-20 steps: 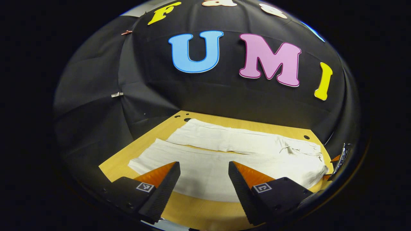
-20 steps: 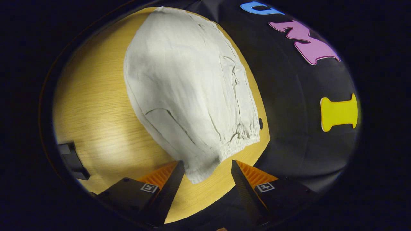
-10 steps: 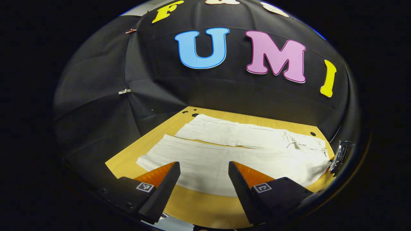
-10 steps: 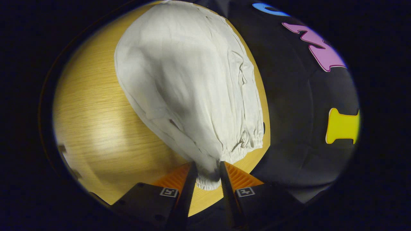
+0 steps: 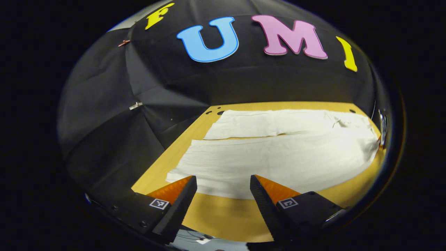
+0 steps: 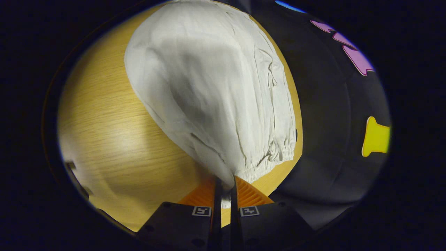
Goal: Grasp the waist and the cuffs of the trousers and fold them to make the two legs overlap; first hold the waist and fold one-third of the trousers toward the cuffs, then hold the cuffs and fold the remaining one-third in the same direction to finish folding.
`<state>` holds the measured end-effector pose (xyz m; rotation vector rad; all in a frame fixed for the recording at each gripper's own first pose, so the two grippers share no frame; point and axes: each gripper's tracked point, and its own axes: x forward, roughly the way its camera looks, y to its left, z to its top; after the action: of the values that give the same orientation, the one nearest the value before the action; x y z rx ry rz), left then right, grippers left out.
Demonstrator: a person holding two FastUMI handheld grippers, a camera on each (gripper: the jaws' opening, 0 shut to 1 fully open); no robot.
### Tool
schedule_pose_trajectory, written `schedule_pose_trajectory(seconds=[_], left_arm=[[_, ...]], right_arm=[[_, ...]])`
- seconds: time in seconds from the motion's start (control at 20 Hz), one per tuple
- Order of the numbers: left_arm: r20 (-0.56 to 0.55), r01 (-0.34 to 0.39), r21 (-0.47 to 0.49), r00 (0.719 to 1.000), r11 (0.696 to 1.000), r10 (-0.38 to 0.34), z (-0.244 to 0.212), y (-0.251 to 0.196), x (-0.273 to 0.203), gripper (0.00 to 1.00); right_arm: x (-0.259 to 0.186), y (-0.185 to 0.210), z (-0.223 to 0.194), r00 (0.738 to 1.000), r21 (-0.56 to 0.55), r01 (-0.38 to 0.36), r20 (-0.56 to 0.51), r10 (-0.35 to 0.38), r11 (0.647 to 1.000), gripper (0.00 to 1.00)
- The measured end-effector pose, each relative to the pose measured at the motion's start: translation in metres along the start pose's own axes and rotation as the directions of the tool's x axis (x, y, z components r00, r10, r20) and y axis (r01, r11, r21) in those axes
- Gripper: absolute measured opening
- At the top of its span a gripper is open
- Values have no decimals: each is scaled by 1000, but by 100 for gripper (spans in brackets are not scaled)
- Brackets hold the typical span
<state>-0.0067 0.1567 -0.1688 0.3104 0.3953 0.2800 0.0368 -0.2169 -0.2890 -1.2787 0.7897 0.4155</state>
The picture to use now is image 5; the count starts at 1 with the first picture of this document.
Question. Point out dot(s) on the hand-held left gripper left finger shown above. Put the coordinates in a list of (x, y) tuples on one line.
[(177, 209)]

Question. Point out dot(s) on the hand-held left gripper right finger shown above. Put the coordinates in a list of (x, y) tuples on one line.
[(266, 212)]

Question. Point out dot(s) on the white jeans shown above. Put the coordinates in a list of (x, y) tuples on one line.
[(278, 157)]

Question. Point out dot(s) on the silver cloth clip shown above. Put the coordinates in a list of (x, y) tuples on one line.
[(136, 105)]

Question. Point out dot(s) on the copper cloth clip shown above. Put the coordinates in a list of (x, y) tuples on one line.
[(123, 43)]

